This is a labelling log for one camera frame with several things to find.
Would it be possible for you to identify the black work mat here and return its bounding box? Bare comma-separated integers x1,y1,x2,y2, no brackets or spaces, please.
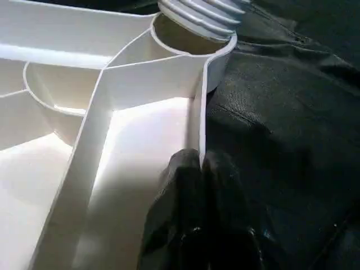
200,0,360,270

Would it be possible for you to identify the white plastic table leg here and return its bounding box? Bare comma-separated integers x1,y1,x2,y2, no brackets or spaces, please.
157,0,251,41

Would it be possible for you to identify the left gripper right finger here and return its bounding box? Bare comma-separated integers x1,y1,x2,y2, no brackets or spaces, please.
202,151,265,270

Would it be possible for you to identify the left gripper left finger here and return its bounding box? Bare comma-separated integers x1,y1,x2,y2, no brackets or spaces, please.
137,148,210,270

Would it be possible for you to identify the white plastic table top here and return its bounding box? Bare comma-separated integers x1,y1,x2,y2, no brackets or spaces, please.
0,0,239,270

